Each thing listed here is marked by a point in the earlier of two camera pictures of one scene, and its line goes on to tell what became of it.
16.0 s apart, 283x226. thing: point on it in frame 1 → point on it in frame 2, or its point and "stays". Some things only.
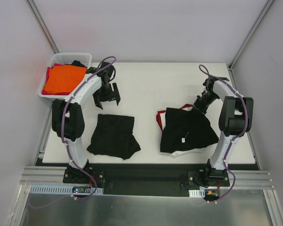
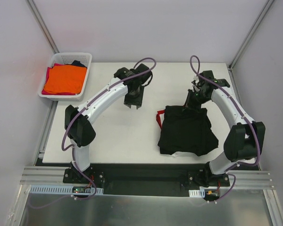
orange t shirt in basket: [63, 78] stays
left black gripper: [107, 96] → [134, 100]
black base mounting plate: [146, 179] stays
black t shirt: [113, 136] → [186, 131]
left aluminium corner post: [43, 26] stays
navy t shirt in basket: [77, 63] stays
